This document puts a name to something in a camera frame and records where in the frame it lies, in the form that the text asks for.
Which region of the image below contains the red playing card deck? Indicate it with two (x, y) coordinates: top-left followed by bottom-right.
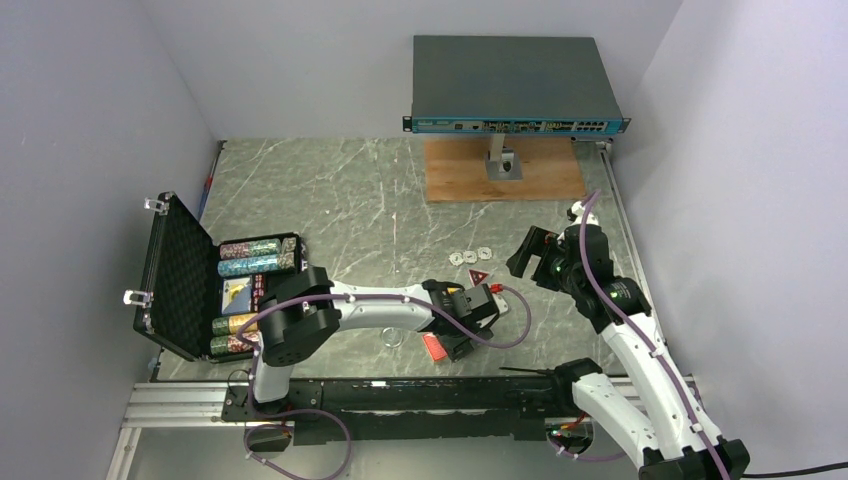
(422, 333), (448, 363)

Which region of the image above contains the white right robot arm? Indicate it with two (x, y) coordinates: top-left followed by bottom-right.
(506, 224), (750, 479)

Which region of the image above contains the red triangular all-in marker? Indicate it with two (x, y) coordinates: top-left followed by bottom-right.
(468, 268), (491, 287)

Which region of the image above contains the clear dealer button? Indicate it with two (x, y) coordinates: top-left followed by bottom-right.
(380, 327), (405, 348)

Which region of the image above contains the wooden board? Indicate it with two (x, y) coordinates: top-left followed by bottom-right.
(424, 136), (587, 203)

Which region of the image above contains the blue grey chip row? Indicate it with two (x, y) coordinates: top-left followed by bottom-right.
(217, 253), (297, 277)

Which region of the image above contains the green purple chip row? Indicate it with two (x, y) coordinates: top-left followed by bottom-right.
(219, 237), (297, 260)

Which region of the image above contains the yellow blue chip row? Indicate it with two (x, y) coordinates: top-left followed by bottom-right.
(211, 313), (255, 337)

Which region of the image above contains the red chip row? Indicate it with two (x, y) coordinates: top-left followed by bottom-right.
(209, 331), (261, 357)

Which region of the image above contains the black aluminium poker case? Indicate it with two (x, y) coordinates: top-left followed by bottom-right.
(124, 192), (307, 363)

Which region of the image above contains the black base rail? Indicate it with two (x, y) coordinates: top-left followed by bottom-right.
(221, 367), (592, 449)

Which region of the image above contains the grey metal stand bracket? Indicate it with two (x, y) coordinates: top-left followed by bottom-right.
(485, 133), (523, 181)

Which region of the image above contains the teal network switch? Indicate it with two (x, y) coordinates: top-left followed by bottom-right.
(402, 35), (631, 138)

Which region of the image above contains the aluminium frame extrusion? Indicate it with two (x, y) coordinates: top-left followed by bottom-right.
(106, 382), (226, 479)

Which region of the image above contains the black power cable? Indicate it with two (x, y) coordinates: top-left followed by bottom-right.
(740, 462), (848, 480)

